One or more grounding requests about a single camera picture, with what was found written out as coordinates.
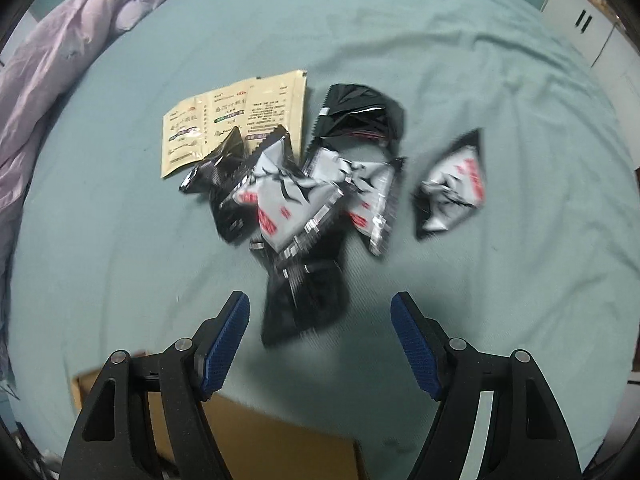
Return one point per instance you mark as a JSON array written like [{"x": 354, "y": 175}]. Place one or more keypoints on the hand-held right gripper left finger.
[{"x": 227, "y": 340}]

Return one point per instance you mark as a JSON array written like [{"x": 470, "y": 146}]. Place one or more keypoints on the pink blanket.
[{"x": 60, "y": 60}]

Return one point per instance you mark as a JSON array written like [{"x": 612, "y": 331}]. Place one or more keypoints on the cardboard box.
[{"x": 280, "y": 445}]

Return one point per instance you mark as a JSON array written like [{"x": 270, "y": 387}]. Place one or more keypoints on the pile of black snack packets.
[{"x": 285, "y": 200}]

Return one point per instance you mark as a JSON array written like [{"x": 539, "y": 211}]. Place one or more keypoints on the single dark snack packet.
[{"x": 305, "y": 305}]

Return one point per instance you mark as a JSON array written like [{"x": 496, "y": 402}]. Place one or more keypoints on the white cabinet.
[{"x": 585, "y": 25}]

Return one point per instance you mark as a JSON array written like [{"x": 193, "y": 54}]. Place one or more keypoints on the beige sachet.
[
  {"x": 227, "y": 110},
  {"x": 277, "y": 105},
  {"x": 182, "y": 135}
]

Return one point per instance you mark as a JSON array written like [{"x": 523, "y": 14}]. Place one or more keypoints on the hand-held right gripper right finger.
[{"x": 415, "y": 345}]

